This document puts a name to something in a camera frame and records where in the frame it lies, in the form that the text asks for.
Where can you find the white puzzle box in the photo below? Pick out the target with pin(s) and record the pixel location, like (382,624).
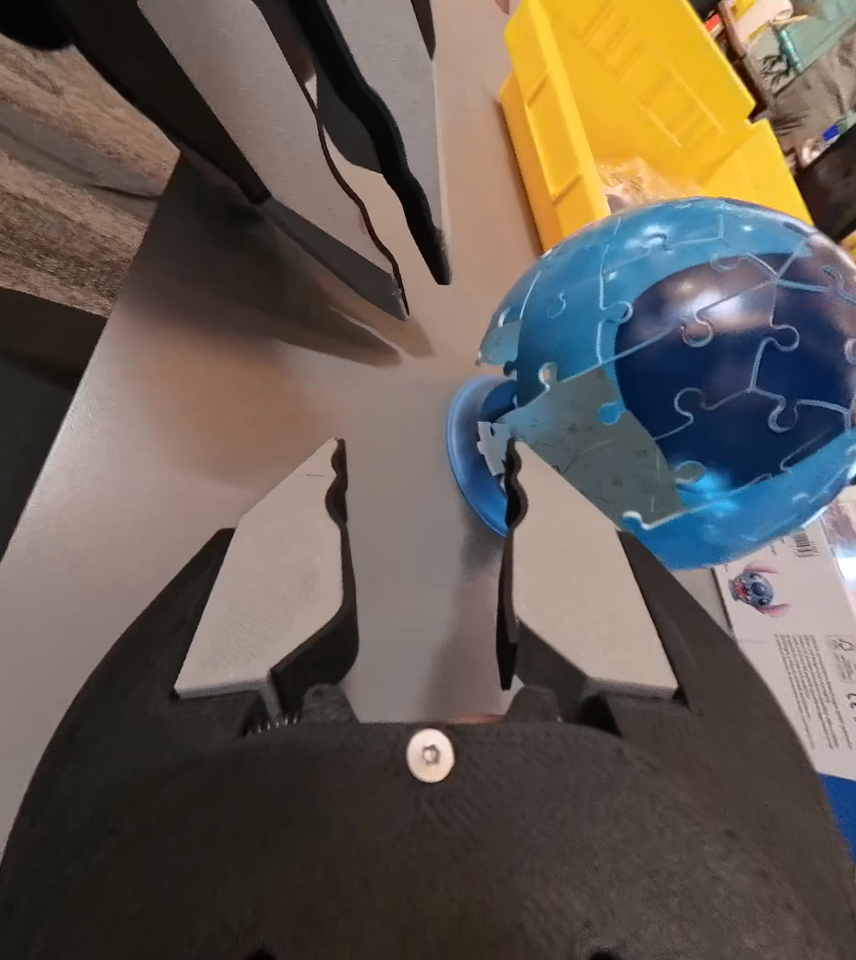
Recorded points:
(818,660)

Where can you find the clear bag of puzzle pieces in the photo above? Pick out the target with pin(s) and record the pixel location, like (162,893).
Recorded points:
(642,184)

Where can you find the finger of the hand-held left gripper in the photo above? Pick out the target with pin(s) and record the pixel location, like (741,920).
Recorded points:
(248,90)
(405,97)

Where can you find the blue round ball stand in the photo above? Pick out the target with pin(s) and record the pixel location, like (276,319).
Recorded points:
(465,442)

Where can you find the blue puzzle ball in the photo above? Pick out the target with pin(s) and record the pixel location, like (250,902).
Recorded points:
(720,390)

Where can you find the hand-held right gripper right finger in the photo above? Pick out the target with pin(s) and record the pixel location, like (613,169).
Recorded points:
(585,615)

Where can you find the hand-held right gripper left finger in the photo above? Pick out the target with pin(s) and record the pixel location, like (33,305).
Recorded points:
(263,592)

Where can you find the yellow plastic bin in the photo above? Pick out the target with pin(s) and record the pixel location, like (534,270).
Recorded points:
(623,82)

